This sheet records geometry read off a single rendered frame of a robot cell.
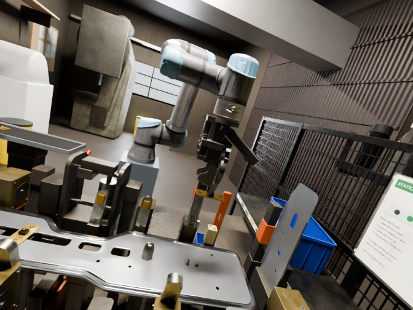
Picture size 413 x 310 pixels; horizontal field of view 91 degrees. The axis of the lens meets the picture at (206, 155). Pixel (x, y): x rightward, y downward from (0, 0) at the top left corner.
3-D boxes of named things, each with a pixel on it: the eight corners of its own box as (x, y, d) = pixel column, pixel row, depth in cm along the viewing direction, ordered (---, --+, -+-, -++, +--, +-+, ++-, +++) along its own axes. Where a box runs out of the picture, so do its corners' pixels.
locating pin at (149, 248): (139, 264, 60) (144, 245, 58) (141, 256, 63) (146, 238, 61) (150, 266, 60) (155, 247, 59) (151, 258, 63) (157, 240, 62)
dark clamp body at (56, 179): (27, 273, 76) (38, 180, 68) (48, 251, 88) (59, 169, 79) (48, 276, 77) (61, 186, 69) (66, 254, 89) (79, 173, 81)
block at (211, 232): (182, 307, 81) (208, 229, 73) (182, 299, 84) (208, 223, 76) (190, 309, 81) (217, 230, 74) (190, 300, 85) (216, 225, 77)
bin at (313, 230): (278, 262, 72) (292, 231, 70) (261, 219, 102) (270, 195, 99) (322, 276, 72) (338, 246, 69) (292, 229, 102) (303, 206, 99)
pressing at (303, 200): (271, 297, 60) (318, 195, 53) (259, 267, 72) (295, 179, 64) (273, 297, 61) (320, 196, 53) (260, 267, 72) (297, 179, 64)
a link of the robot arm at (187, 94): (156, 136, 120) (186, 39, 90) (180, 141, 126) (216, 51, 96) (155, 148, 111) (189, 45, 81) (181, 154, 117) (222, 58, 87)
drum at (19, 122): (5, 154, 294) (8, 115, 281) (34, 160, 304) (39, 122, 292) (-14, 162, 261) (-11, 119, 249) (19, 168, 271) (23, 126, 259)
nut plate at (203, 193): (196, 195, 55) (197, 190, 55) (195, 189, 59) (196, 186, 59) (225, 202, 57) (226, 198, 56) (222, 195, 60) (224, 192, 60)
